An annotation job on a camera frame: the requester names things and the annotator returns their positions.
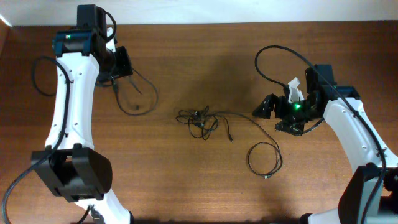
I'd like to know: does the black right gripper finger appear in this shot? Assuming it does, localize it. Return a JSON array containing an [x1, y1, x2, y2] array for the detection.
[[252, 94, 278, 119], [275, 121, 304, 136]]

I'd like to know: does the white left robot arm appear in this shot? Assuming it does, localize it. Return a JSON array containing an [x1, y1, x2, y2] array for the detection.
[[31, 4, 134, 223]]

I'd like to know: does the black cable bundle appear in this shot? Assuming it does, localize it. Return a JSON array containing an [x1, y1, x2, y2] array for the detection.
[[175, 105, 234, 144]]

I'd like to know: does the black usb cable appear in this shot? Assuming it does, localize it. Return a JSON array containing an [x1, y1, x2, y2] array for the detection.
[[95, 67, 159, 117]]

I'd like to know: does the black cable with loop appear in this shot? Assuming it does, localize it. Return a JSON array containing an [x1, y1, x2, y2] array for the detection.
[[214, 111, 284, 179]]

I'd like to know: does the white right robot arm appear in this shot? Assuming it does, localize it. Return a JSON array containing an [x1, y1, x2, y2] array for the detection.
[[253, 65, 397, 223]]

